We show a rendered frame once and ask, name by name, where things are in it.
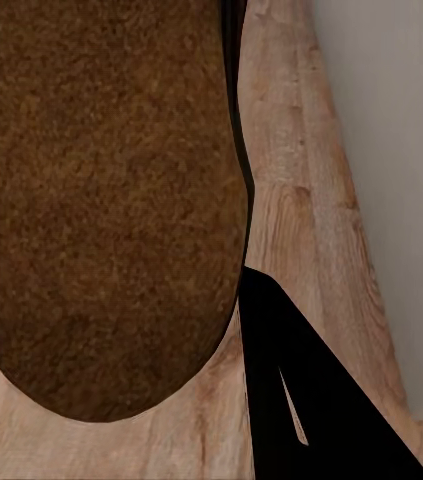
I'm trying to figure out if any sandal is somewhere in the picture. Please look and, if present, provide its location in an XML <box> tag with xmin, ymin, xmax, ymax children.
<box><xmin>0</xmin><ymin>0</ymin><xmax>255</xmax><ymax>423</ymax></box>

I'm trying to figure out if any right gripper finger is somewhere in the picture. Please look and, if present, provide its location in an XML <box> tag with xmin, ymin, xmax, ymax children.
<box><xmin>238</xmin><ymin>267</ymin><xmax>423</xmax><ymax>480</ymax></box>

